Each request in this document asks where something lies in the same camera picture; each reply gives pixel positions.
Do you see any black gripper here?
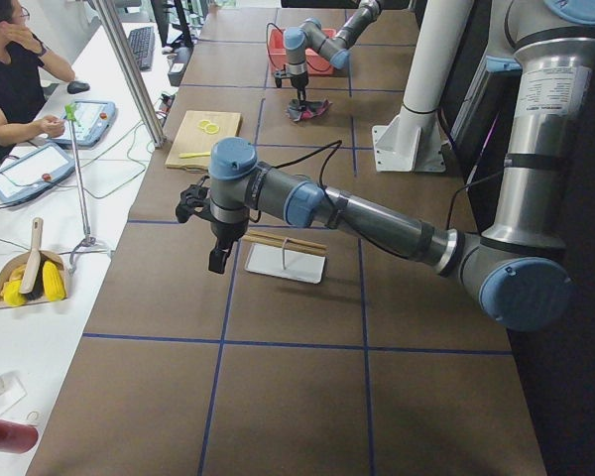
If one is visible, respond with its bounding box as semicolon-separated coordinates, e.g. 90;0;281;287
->
208;220;248;274
290;71;308;110

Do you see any grey microfibre cloth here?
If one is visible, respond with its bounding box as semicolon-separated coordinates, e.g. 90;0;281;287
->
287;99;331;122

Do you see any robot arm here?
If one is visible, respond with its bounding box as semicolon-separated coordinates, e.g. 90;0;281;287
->
277;0;385;122
202;1;595;331

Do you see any wooden rod near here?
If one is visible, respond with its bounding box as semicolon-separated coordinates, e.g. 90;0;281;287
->
243;234;327;257

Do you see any wooden rod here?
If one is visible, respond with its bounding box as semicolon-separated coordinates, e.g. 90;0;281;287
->
243;231;326;250
243;234;327;257

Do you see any wooden rod far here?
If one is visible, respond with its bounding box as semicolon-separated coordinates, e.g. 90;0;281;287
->
243;231;326;250

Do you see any pink plastic bin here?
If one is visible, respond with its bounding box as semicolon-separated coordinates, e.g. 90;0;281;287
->
269;28;337;78

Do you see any white rack tray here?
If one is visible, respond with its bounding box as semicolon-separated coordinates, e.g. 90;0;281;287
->
245;244;326;284

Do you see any yellow plastic knife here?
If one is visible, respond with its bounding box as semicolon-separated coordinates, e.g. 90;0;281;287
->
178;151;211;159

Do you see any bamboo cutting board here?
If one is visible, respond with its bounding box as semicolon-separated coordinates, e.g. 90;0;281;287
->
165;110;242;170

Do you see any lemon slice lower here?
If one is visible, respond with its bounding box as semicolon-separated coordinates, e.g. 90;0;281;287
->
202;123;220;135

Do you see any green grabber tool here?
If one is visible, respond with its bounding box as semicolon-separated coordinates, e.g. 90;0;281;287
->
64;103;113;275

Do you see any black keyboard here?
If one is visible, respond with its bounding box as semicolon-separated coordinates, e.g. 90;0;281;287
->
128;26;155;71

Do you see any teach pendant near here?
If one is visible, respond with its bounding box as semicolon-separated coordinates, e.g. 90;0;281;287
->
0;143;74;204

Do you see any wooden brush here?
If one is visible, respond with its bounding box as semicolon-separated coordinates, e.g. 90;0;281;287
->
20;217;44;301

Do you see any wooden dustpan with corn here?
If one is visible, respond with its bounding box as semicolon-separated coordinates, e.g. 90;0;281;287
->
0;251;68;308

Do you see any seated person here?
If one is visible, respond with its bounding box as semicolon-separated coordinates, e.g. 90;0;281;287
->
0;0;75;161

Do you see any red bottle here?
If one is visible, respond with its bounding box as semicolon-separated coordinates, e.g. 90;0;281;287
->
0;419;39;454

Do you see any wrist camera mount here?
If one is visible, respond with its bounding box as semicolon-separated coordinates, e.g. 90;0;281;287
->
273;69;293;88
175;183;213;223

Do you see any braided black cable left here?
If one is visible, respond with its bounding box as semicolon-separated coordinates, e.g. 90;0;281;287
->
247;140;344;224

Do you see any braided black cable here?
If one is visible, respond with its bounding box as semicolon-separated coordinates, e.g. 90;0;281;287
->
247;140;344;224
265;22;286;75

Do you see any white wire rack stand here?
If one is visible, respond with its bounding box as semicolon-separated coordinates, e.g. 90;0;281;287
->
281;237;291;271

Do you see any braided black cable right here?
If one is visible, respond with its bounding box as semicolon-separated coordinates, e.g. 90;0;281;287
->
265;22;286;75

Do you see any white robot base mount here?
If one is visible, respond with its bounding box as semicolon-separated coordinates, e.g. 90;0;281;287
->
372;0;473;174

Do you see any aluminium frame post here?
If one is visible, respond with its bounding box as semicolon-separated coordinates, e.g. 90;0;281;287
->
91;0;167;149

